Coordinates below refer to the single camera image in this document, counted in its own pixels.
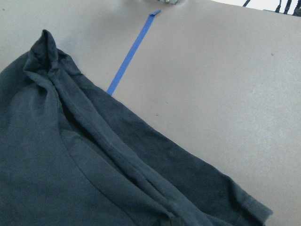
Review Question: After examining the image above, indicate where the black graphic t-shirt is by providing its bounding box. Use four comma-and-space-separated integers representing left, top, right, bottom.
0, 30, 272, 226

